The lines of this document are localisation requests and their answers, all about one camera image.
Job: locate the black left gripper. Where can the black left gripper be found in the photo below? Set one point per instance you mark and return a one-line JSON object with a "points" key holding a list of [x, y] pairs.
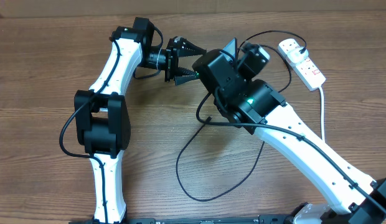
{"points": [[172, 59]]}

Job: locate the blue screen smartphone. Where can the blue screen smartphone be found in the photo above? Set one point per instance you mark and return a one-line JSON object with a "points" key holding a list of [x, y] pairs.
{"points": [[231, 47]]}

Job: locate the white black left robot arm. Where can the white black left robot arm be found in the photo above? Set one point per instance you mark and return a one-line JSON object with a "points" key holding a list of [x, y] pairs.
{"points": [[101, 114]]}

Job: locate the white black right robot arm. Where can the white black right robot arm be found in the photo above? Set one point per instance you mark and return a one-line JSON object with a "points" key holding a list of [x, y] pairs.
{"points": [[245, 101]]}

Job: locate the white charger adapter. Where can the white charger adapter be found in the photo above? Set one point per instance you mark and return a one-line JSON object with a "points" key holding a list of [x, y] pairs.
{"points": [[296, 56]]}

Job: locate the white power strip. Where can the white power strip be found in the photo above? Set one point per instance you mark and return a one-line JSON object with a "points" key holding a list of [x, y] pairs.
{"points": [[308, 72]]}

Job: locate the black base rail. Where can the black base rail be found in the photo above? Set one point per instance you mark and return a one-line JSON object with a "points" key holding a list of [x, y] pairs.
{"points": [[261, 219]]}

